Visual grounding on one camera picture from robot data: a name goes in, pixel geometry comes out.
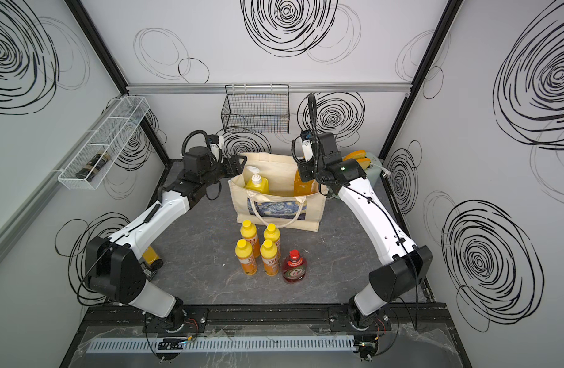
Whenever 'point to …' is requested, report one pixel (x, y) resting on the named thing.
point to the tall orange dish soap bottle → (301, 188)
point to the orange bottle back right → (272, 233)
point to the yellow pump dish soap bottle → (257, 182)
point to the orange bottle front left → (244, 253)
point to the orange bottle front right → (269, 254)
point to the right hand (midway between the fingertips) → (307, 163)
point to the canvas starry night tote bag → (279, 205)
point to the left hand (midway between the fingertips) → (240, 158)
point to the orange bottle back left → (249, 232)
